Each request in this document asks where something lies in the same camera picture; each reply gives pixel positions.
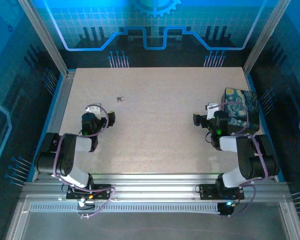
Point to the small bunch of keys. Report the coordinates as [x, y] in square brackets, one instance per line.
[120, 99]

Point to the black box with painted lid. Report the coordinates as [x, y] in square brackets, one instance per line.
[242, 110]

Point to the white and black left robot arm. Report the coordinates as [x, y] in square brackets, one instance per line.
[65, 155]

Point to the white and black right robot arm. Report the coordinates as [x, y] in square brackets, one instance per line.
[247, 155]

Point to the small connector with lights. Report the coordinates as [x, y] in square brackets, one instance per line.
[83, 204]

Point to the black controller box with light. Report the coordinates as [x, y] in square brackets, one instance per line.
[226, 208]

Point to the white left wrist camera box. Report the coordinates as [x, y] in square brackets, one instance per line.
[93, 109]

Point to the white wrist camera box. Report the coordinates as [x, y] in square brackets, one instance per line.
[93, 109]
[211, 110]

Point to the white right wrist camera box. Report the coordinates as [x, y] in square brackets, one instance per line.
[211, 110]

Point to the aluminium side rail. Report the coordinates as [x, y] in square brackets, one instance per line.
[63, 95]

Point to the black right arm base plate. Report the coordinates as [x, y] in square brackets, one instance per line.
[207, 192]

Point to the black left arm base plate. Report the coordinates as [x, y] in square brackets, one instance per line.
[102, 192]

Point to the aluminium frame rail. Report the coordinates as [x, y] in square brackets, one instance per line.
[152, 185]

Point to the aluminium frame post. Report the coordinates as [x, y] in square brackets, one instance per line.
[43, 37]
[266, 37]

